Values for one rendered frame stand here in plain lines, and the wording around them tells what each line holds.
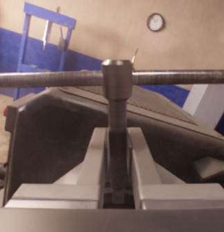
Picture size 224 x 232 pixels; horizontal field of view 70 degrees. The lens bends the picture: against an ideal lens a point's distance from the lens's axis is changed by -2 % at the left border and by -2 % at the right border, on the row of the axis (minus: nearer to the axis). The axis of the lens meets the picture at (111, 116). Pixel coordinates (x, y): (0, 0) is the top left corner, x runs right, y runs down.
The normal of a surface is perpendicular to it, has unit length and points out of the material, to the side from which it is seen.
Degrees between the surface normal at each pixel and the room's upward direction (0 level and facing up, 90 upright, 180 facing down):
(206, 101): 90
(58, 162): 90
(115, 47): 90
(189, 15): 90
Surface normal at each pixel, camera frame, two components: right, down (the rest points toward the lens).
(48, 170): 0.04, 0.33
